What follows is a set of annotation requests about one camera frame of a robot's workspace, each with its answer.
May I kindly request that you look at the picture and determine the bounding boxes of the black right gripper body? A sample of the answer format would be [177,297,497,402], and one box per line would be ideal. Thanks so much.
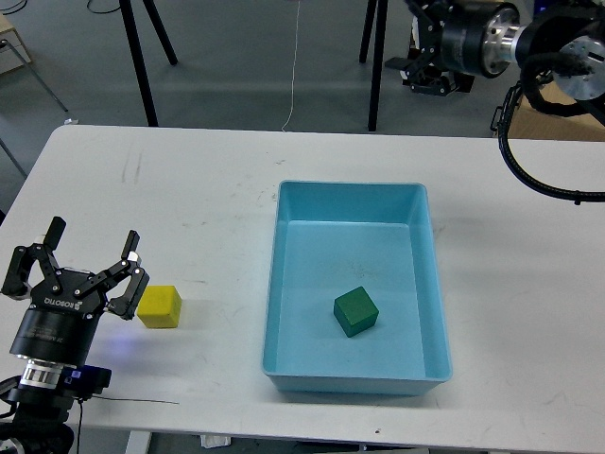
[424,1,502,76]

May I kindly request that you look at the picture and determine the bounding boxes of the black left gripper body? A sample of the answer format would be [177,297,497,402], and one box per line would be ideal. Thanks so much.
[9,269,104,367]

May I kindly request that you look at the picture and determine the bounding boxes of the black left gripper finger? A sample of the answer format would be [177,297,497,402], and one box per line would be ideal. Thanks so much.
[1,216,67,302]
[84,230,149,321]

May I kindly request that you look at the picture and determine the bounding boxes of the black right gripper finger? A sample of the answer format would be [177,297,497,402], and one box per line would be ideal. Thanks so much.
[405,0,442,38]
[385,47,452,96]

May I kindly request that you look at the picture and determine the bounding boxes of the yellow block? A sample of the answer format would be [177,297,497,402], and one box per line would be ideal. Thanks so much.
[136,286,182,329]

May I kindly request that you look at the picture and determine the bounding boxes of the green block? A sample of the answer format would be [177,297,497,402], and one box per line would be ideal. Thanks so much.
[333,287,379,338]

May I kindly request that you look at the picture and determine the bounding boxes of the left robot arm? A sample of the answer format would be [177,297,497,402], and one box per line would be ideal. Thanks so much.
[1,217,149,453]

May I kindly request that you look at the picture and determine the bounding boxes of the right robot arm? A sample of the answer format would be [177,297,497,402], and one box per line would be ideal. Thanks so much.
[387,1,604,116]

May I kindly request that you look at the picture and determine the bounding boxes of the light blue plastic box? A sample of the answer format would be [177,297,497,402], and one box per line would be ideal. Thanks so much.
[262,181,453,395]

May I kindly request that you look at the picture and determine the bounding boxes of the black trestle legs right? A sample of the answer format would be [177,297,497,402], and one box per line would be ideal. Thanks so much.
[358,0,389,132]

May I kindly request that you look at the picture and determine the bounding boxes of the black trestle legs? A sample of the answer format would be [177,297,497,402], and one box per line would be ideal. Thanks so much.
[358,0,389,132]
[117,0,180,129]

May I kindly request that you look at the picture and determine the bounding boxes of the crumpled white paper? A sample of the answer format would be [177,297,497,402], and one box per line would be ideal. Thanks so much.
[200,434,232,449]

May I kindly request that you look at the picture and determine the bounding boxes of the wooden chair at left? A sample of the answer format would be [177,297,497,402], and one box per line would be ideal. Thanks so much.
[1,14,69,114]

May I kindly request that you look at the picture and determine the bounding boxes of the black trestle legs left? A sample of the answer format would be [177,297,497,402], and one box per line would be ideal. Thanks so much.
[117,0,180,129]

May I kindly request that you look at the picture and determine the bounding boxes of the black corrugated cable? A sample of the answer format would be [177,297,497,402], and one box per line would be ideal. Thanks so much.
[496,54,605,205]

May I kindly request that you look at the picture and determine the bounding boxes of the wooden cabinet with handles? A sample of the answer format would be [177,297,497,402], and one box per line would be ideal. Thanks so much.
[509,96,604,142]

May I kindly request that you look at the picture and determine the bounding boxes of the white hanging cord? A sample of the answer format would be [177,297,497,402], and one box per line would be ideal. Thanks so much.
[282,0,302,134]

